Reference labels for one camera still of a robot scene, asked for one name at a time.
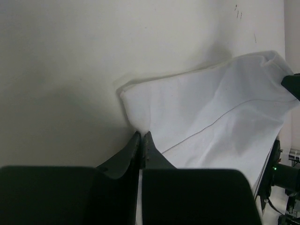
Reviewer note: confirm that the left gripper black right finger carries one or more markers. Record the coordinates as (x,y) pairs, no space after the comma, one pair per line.
(172,196)

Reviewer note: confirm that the aluminium table edge rail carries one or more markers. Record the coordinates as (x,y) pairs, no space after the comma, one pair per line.
(265,181)

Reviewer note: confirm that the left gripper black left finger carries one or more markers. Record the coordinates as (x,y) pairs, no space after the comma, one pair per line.
(67,195)

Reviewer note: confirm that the white skirt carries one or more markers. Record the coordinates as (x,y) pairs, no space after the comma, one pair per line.
(223,117)

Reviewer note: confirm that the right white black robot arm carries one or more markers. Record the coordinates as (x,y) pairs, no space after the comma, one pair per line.
(288,178)

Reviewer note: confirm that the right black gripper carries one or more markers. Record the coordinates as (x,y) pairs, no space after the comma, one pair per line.
(292,84)

